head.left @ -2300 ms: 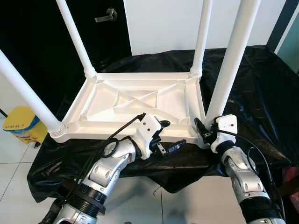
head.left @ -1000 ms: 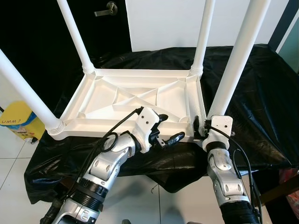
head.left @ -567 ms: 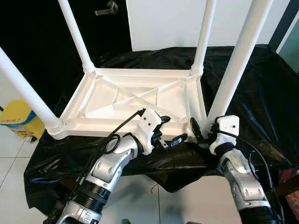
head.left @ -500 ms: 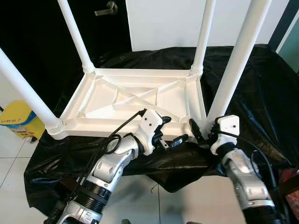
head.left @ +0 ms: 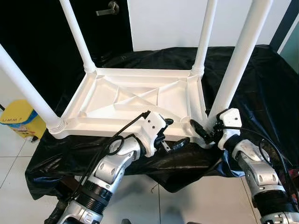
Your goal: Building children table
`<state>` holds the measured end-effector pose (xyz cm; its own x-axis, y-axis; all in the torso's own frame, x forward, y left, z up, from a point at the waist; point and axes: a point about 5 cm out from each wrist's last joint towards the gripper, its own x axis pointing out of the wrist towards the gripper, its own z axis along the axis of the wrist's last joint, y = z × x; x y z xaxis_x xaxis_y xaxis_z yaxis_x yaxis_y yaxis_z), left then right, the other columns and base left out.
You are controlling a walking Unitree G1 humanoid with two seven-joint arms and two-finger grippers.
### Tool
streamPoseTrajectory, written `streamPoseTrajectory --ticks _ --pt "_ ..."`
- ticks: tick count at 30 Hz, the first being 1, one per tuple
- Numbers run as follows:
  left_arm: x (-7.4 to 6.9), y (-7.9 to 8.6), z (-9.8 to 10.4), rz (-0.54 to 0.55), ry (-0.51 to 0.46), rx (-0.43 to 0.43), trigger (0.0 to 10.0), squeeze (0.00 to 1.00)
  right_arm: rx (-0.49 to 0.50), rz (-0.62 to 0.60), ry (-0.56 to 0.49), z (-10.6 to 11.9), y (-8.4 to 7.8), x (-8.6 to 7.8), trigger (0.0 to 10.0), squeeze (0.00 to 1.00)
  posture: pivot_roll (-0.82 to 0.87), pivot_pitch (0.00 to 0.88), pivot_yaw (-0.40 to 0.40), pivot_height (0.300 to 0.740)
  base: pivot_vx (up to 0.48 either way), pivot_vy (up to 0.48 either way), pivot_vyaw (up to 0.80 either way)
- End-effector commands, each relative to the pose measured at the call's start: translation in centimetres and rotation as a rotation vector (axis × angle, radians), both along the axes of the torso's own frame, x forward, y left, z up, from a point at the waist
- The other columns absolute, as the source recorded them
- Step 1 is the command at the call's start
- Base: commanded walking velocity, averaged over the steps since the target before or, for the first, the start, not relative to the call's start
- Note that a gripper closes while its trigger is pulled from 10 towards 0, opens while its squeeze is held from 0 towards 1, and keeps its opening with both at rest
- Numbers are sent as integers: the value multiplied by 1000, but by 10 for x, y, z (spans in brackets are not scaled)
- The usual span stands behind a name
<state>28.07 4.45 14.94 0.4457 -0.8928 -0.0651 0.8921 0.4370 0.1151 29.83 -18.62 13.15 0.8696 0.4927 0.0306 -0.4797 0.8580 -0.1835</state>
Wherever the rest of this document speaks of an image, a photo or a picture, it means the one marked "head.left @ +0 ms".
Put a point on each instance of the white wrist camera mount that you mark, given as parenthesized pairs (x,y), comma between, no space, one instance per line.
(231,116)
(152,128)

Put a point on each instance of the grey right robot foot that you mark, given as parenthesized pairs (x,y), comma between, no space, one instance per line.
(195,222)

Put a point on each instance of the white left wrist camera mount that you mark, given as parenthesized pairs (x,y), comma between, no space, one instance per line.
(152,128)

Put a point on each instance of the brown wooden table leg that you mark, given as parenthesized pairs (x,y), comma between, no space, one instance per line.
(70,184)

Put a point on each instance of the white plastic table top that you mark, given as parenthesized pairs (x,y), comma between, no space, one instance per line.
(103,93)

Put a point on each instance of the grey left robot foot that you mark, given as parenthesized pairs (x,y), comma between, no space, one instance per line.
(126,221)

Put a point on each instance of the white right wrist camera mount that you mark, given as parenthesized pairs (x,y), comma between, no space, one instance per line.
(231,116)

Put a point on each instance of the pink plastic bag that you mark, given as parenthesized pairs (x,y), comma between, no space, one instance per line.
(294,178)

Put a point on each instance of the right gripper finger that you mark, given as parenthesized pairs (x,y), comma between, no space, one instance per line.
(201,131)

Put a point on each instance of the black door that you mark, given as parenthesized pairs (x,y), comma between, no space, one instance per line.
(32,28)

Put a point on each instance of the black glossy tablecloth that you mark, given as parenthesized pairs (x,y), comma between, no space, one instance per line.
(261,116)

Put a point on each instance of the yellow cardboard box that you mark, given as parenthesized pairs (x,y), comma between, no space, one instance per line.
(18,119)

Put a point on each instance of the white plastic table leg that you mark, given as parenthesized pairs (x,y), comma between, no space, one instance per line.
(204,35)
(240,56)
(28,88)
(78,35)

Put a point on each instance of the grey robot foot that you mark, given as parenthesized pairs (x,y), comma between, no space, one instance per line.
(126,221)
(195,222)

